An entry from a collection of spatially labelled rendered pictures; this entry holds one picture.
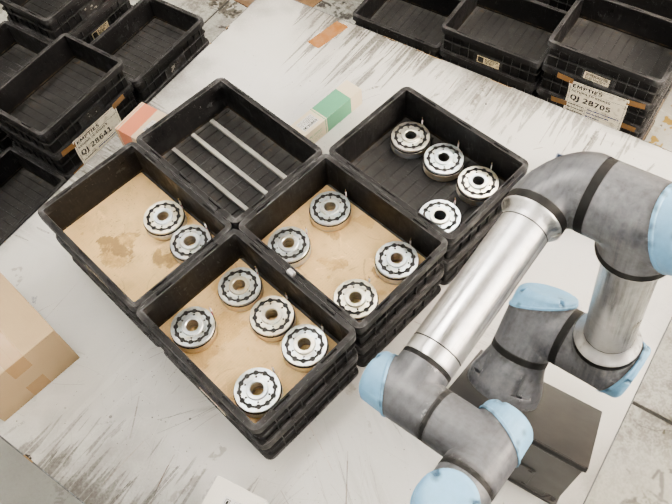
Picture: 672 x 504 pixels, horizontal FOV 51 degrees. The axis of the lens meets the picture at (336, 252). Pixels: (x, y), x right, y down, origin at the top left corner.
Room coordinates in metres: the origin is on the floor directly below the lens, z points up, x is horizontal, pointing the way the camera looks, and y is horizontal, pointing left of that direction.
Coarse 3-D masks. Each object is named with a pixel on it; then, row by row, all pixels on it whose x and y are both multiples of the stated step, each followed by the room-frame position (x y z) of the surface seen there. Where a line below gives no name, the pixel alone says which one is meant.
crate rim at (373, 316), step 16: (320, 160) 1.10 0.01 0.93; (336, 160) 1.10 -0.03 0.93; (304, 176) 1.07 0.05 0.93; (352, 176) 1.04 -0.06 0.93; (256, 208) 0.98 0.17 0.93; (400, 208) 0.93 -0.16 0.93; (240, 224) 0.94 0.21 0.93; (416, 224) 0.89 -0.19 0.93; (256, 240) 0.89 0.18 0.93; (272, 256) 0.85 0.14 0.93; (432, 256) 0.79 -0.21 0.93; (416, 272) 0.76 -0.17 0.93; (400, 288) 0.72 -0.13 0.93; (336, 304) 0.70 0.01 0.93; (384, 304) 0.69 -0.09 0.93; (352, 320) 0.66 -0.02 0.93; (368, 320) 0.66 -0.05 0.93
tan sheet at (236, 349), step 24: (240, 264) 0.90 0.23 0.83; (216, 288) 0.84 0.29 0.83; (240, 288) 0.83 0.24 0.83; (264, 288) 0.82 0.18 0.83; (216, 312) 0.78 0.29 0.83; (240, 312) 0.77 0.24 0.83; (168, 336) 0.73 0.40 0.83; (240, 336) 0.71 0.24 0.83; (192, 360) 0.66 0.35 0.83; (216, 360) 0.65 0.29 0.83; (240, 360) 0.65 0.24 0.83; (264, 360) 0.64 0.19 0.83; (216, 384) 0.60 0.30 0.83; (288, 384) 0.58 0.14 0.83
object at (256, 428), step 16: (224, 240) 0.91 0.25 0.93; (208, 256) 0.87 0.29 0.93; (160, 288) 0.80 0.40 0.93; (304, 288) 0.75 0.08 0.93; (144, 304) 0.76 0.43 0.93; (320, 304) 0.71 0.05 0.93; (144, 320) 0.72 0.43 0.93; (336, 320) 0.67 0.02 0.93; (160, 336) 0.68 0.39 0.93; (352, 336) 0.63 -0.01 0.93; (176, 352) 0.64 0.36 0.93; (336, 352) 0.59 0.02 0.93; (192, 368) 0.60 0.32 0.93; (320, 368) 0.56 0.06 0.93; (208, 384) 0.56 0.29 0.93; (304, 384) 0.53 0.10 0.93; (224, 400) 0.52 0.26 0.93; (288, 400) 0.50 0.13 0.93; (240, 416) 0.48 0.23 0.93; (272, 416) 0.47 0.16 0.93; (256, 432) 0.45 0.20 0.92
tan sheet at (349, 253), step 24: (360, 216) 0.99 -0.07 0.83; (264, 240) 0.96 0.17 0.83; (312, 240) 0.94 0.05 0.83; (336, 240) 0.93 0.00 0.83; (360, 240) 0.92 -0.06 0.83; (384, 240) 0.91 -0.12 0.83; (312, 264) 0.87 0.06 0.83; (336, 264) 0.86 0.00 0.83; (360, 264) 0.86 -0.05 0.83; (336, 288) 0.80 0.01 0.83; (384, 288) 0.78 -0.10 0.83
